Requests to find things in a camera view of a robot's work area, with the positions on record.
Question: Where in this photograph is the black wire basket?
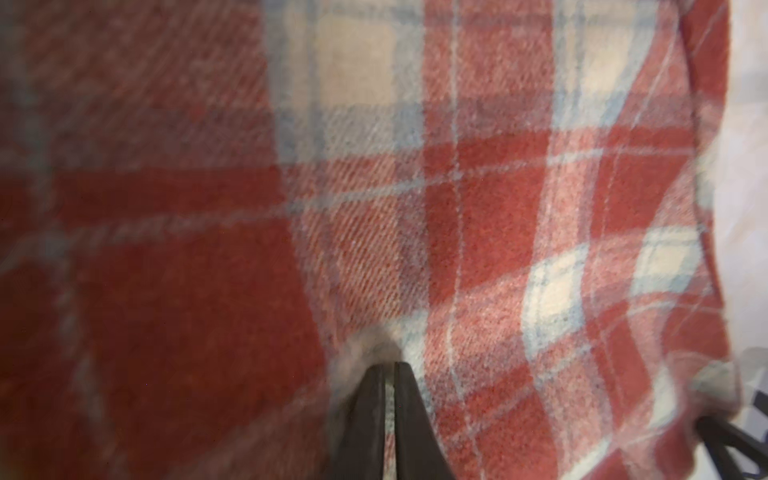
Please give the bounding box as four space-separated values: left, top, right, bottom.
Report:
695 390 767 479

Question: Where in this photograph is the red plaid skirt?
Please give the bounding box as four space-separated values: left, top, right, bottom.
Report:
1 1 735 479

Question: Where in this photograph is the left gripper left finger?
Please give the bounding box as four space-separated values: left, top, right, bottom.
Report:
329 365 386 480

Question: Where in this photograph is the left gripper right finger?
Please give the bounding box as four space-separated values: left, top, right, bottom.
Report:
394 362 455 480

